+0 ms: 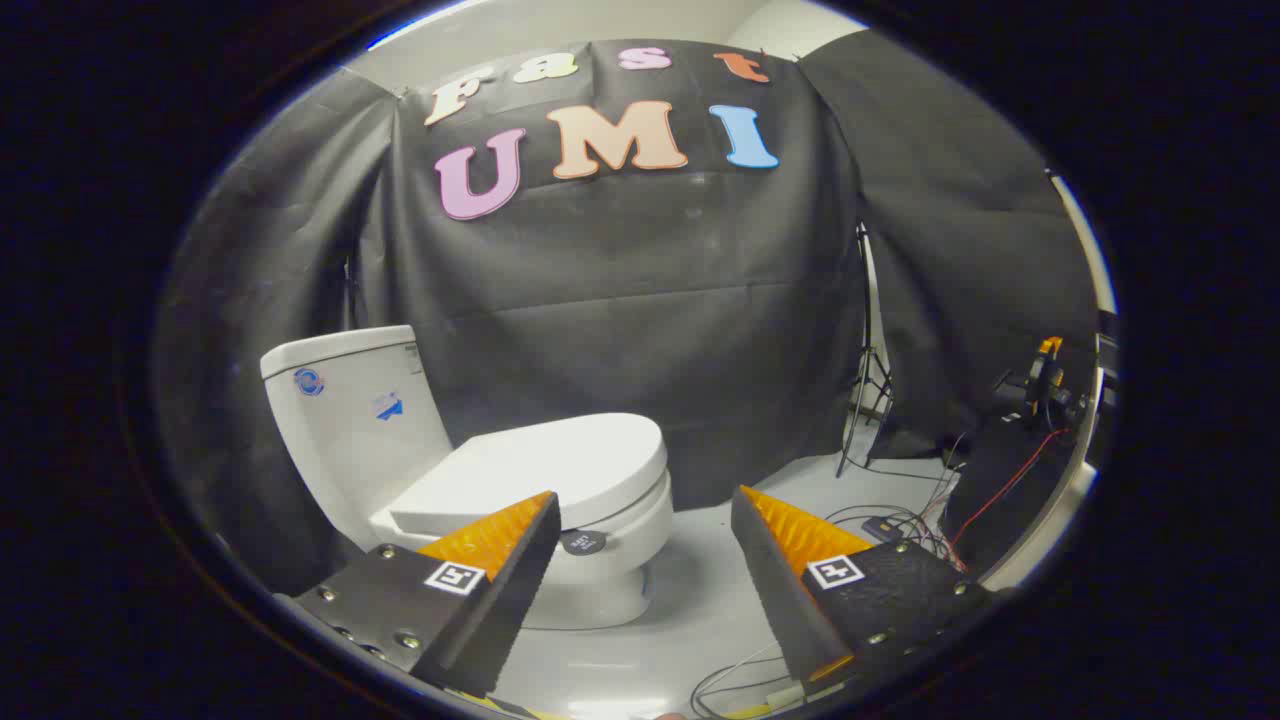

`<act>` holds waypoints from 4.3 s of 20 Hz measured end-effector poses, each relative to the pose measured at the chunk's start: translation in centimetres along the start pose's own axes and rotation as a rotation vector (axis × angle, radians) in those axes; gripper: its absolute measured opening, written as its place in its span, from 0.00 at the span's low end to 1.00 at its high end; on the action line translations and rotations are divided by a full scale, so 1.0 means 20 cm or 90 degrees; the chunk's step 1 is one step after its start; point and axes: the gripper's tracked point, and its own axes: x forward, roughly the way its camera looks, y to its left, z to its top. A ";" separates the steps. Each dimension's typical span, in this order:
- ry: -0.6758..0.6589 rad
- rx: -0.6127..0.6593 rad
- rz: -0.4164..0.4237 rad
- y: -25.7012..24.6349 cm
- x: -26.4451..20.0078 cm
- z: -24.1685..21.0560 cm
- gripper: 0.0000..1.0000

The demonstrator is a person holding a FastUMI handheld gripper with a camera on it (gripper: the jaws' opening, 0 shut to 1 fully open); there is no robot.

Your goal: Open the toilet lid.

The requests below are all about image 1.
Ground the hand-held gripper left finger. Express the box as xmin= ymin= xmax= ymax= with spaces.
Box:
xmin=280 ymin=490 xmax=563 ymax=699

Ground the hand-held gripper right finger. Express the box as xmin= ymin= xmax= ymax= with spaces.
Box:
xmin=730 ymin=485 xmax=1001 ymax=691

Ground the white toilet lid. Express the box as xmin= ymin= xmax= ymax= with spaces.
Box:
xmin=388 ymin=413 xmax=668 ymax=534

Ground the white toilet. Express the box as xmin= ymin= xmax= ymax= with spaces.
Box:
xmin=260 ymin=325 xmax=676 ymax=631

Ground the black tripod stand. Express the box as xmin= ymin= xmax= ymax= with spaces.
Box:
xmin=836 ymin=225 xmax=896 ymax=479

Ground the black covered table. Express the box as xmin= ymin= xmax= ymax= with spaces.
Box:
xmin=940 ymin=415 xmax=1079 ymax=576

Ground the black backdrop cloth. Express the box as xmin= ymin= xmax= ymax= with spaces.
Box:
xmin=160 ymin=38 xmax=1101 ymax=593

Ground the orange black gripper device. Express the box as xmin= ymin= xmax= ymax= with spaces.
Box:
xmin=995 ymin=337 xmax=1088 ymax=436

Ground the white floor cable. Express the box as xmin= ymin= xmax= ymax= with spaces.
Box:
xmin=690 ymin=643 xmax=803 ymax=717

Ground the black floor cable bundle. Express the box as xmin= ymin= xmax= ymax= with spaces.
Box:
xmin=825 ymin=430 xmax=973 ymax=573

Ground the red cable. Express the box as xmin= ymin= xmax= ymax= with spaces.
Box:
xmin=945 ymin=428 xmax=1067 ymax=551

